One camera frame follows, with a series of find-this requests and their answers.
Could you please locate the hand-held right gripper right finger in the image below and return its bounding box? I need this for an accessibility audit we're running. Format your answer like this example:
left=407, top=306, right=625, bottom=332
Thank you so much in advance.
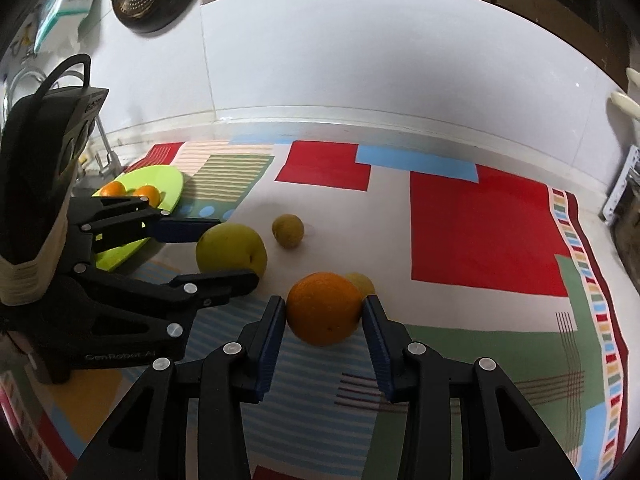
left=361, top=294, right=581, bottom=480

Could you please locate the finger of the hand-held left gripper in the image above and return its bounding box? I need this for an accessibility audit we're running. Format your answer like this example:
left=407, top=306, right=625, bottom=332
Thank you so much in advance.
left=69, top=196, right=222, bottom=257
left=61, top=262, right=261, bottom=342

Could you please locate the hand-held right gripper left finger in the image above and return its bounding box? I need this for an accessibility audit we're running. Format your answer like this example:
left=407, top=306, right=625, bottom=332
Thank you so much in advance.
left=75, top=294, right=287, bottom=480

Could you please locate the green apple back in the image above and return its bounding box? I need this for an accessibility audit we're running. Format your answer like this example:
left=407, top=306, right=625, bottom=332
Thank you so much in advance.
left=195, top=223, right=268, bottom=281

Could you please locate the green plate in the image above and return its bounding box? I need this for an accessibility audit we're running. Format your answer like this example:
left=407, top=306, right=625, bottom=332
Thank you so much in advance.
left=92, top=165, right=184, bottom=272

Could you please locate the large orange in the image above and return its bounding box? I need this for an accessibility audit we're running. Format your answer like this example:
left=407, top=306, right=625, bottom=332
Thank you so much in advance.
left=286, top=271, right=363, bottom=347

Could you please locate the small yellow fruit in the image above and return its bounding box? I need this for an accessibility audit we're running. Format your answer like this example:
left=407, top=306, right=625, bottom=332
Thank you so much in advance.
left=271, top=213, right=305, bottom=249
left=344, top=272, right=376, bottom=298

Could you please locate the thin gooseneck faucet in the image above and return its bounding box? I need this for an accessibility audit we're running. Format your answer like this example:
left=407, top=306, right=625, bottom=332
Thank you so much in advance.
left=80, top=110, right=124, bottom=179

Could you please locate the colourful patchwork mat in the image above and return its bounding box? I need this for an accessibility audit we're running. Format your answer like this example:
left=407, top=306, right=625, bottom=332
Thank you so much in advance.
left=0, top=140, right=630, bottom=480

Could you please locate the teal and white tissue box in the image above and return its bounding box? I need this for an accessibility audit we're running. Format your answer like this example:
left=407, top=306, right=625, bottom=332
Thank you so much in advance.
left=32, top=0, right=98, bottom=56

